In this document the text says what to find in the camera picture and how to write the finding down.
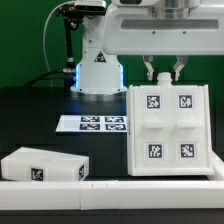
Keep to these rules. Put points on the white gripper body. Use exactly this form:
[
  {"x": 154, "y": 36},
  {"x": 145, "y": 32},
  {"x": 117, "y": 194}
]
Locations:
[{"x": 135, "y": 31}]

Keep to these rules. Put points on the white front fence bar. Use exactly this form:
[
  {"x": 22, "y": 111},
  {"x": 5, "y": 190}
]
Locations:
[{"x": 92, "y": 195}]

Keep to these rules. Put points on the white marker sheet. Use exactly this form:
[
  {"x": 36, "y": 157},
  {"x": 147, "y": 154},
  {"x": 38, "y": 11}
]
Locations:
[{"x": 89, "y": 123}]

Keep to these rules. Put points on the black camera stand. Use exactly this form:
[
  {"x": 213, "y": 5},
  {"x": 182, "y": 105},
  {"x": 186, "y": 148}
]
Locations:
[{"x": 73, "y": 14}]

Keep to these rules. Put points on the white cabinet door panel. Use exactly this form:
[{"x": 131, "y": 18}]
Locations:
[
  {"x": 151, "y": 129},
  {"x": 188, "y": 129}
]

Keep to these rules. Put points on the white cabinet body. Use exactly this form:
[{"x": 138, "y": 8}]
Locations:
[{"x": 166, "y": 85}]

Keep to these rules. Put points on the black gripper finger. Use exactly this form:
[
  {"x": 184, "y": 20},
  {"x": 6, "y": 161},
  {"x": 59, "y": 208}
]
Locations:
[
  {"x": 178, "y": 66},
  {"x": 148, "y": 59}
]

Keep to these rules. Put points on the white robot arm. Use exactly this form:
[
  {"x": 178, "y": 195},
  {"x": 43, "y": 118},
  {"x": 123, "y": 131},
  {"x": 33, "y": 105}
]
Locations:
[{"x": 166, "y": 9}]

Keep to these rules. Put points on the white cabinet top block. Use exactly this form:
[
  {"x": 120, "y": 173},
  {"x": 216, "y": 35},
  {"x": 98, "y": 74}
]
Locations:
[{"x": 28, "y": 164}]

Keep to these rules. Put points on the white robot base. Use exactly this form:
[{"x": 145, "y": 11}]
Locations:
[{"x": 99, "y": 76}]

